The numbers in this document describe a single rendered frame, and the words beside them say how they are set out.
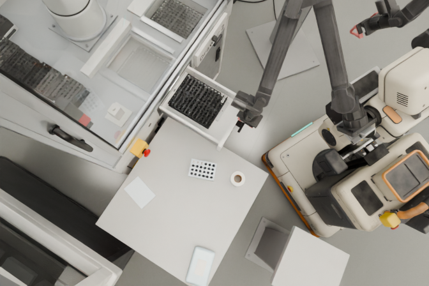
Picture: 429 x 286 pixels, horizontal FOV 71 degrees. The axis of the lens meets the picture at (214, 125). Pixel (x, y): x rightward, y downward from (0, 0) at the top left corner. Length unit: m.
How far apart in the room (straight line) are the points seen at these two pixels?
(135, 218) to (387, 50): 2.42
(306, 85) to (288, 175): 0.84
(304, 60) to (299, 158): 0.89
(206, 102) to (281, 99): 1.15
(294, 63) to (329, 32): 1.54
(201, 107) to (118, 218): 0.64
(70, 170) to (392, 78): 2.07
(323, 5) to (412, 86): 0.38
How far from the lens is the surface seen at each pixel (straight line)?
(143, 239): 1.50
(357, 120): 1.18
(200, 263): 1.45
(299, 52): 2.63
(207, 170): 1.45
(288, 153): 2.07
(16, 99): 0.66
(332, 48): 1.07
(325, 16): 1.04
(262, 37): 2.61
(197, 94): 1.46
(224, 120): 1.46
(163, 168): 1.49
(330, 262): 1.62
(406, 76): 1.17
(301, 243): 1.56
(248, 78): 2.47
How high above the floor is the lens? 2.24
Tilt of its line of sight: 75 degrees down
